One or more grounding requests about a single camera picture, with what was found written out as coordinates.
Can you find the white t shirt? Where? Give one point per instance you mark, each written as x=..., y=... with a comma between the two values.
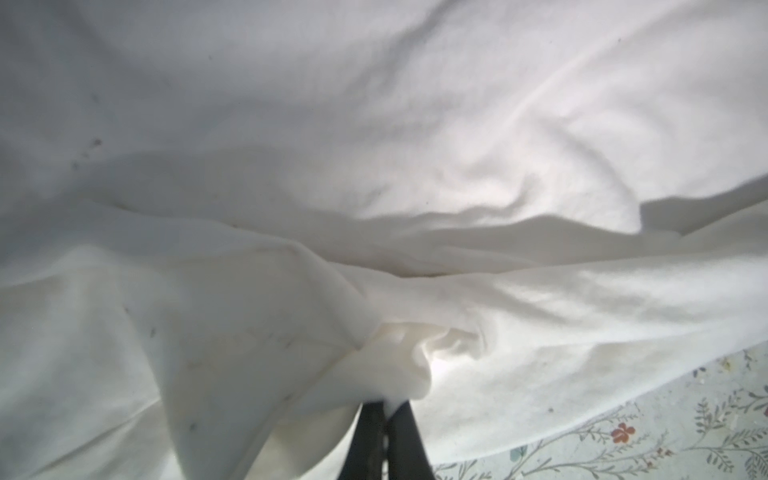
x=226, y=225

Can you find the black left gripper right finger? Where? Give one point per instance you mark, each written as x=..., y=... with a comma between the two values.
x=406, y=456

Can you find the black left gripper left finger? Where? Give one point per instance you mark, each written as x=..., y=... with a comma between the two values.
x=366, y=453

